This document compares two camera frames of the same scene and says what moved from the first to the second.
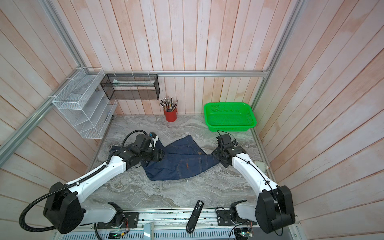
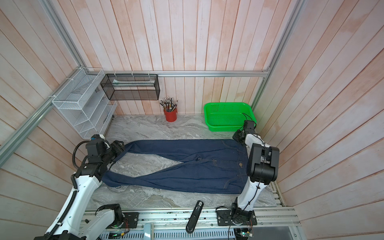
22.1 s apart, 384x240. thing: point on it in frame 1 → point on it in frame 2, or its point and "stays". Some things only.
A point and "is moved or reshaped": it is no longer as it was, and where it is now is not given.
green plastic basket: (228, 117) stays
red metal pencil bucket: (171, 116) stays
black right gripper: (215, 152) → (235, 136)
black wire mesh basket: (131, 86) stays
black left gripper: (158, 156) → (117, 147)
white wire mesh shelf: (85, 102) stays
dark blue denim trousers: (182, 156) is moved or reshaped
